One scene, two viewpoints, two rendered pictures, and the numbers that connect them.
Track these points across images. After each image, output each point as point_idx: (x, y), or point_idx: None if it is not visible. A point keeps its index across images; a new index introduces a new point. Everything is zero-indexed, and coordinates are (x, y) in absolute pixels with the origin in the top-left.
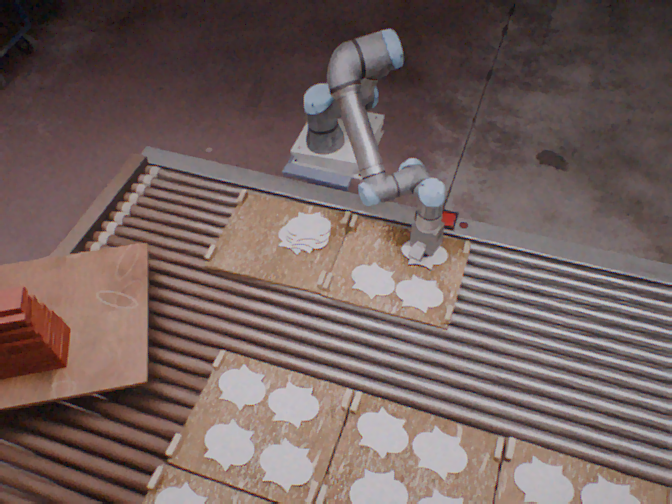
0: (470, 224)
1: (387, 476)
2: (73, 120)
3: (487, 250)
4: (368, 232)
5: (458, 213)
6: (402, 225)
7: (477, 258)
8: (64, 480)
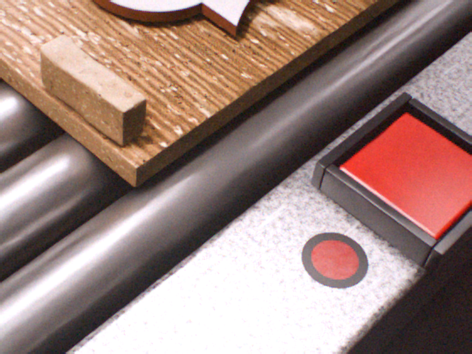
0: (322, 300)
1: None
2: None
3: (44, 260)
4: None
5: (434, 250)
6: (450, 8)
7: (22, 171)
8: None
